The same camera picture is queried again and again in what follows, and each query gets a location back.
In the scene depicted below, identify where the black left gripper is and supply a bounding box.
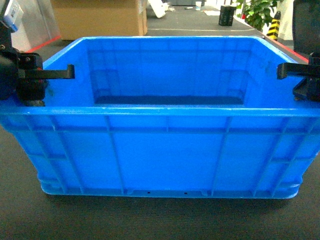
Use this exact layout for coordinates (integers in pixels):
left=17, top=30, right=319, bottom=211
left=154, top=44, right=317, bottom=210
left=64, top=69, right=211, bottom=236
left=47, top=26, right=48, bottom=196
left=0, top=49, right=75, bottom=107

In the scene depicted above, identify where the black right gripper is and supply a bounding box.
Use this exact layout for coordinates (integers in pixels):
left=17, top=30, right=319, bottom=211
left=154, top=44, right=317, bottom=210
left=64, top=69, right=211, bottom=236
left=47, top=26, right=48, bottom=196
left=276, top=52, right=320, bottom=102

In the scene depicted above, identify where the blue plastic crate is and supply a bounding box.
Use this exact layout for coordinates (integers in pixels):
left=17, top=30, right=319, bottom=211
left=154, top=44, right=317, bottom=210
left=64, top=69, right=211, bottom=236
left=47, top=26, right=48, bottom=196
left=0, top=36, right=320, bottom=199

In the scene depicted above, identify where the large open cardboard box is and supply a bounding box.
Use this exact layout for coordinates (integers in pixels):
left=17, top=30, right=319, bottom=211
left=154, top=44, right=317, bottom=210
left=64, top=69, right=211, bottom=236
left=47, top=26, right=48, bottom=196
left=51, top=0, right=148, bottom=41

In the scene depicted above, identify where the yellow black striped bollard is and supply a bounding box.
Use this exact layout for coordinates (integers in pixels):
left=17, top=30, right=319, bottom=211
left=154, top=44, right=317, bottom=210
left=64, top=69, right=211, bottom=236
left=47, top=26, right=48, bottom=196
left=266, top=11, right=281, bottom=41

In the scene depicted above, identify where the green potted plant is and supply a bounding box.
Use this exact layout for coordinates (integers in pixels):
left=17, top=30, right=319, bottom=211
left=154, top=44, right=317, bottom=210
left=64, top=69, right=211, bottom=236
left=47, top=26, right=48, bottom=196
left=232, top=0, right=280, bottom=32

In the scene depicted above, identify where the black plant pot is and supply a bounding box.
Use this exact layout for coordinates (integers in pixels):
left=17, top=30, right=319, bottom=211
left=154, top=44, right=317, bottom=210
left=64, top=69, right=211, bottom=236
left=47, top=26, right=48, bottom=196
left=218, top=5, right=237, bottom=27

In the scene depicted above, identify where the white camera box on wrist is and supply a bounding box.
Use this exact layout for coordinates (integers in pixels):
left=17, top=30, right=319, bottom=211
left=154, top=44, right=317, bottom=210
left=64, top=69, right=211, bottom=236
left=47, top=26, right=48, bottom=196
left=0, top=0, right=24, bottom=33

